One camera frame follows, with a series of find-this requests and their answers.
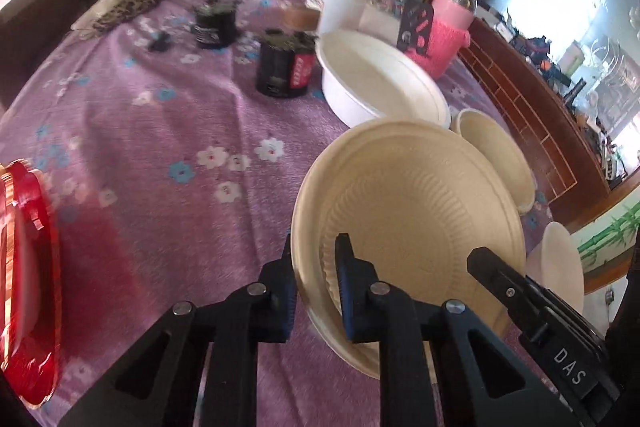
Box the brown cork-lid jar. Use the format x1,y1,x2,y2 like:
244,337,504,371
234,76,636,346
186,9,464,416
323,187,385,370
283,5,321,32

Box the small black clip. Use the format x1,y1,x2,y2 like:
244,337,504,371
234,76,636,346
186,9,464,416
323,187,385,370
148,31,171,53

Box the purple floral tablecloth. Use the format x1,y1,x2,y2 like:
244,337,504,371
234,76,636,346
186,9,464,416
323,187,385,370
1,0,347,426

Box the black red-label jar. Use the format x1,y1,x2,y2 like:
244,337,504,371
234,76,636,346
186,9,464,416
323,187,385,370
256,28,316,98

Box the pink knit-sleeved thermos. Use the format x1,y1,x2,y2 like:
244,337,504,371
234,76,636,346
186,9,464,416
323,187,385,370
405,0,478,79

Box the beige bowl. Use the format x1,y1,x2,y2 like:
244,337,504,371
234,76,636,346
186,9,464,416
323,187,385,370
451,108,536,215
291,119,526,378

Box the white bowl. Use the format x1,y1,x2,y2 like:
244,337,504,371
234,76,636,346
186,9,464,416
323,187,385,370
316,30,451,128
526,221,585,314

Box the leopard print cloth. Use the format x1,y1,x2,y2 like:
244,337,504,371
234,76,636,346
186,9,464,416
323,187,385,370
91,0,162,35

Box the red gold-rimmed plate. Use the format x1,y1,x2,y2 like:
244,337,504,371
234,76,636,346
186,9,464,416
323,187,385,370
1,159,62,410

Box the black phone stand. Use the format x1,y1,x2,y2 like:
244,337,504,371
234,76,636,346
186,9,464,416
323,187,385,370
397,0,434,56

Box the wooden carved cabinet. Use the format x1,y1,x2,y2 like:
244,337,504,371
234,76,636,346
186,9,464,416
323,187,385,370
424,0,640,228

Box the white gloves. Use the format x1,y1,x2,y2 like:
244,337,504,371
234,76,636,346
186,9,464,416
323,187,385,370
70,0,124,31

